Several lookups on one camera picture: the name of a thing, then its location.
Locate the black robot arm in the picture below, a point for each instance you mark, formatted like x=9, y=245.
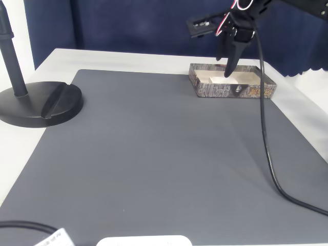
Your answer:
x=294, y=6

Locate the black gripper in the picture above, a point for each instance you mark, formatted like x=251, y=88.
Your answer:
x=236, y=44

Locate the white rectangular block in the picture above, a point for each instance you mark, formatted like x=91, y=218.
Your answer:
x=217, y=80

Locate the patterned open cardboard box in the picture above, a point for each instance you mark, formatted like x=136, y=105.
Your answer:
x=212, y=91

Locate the black round-base camera stand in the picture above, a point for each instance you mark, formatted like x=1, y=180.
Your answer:
x=33, y=105

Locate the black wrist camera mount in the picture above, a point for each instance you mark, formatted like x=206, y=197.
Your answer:
x=202, y=27

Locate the white rounded device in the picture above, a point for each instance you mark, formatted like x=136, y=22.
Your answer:
x=143, y=241

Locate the grey table mat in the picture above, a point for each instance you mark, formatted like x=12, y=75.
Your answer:
x=153, y=153

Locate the dark blue curtain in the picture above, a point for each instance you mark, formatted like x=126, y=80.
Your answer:
x=128, y=25

